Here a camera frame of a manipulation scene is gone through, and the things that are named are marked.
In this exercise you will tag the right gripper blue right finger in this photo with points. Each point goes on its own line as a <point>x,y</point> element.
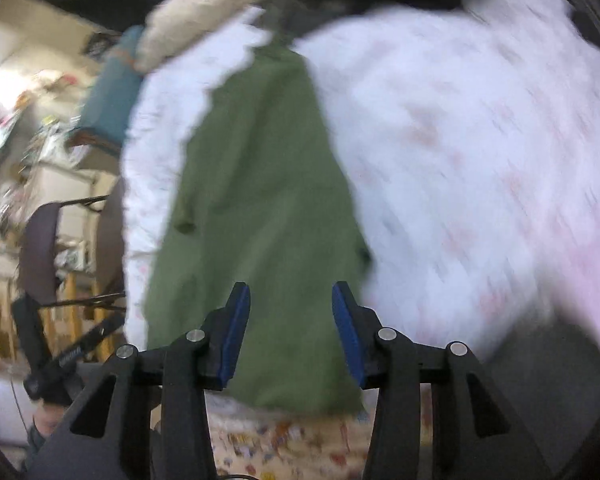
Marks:
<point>370,349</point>

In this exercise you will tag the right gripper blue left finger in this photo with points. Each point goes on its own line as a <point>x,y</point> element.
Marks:
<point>143,414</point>

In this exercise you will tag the olive green pants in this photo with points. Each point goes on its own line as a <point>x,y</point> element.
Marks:
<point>262,200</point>

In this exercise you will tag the person's left hand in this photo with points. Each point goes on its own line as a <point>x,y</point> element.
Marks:
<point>47,417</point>

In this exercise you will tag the yellow wooden stool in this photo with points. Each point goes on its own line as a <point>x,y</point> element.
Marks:
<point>61,325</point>

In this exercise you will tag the yellow cartoon print blanket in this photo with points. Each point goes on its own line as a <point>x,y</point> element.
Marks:
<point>270,445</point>

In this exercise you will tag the person's grey trouser leg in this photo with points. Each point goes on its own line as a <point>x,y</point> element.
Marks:
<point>530,410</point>

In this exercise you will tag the white floral bed sheet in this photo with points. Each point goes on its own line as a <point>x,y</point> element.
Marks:
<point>471,142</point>

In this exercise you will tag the cream crumpled duvet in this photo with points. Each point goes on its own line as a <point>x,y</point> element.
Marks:
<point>175,25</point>

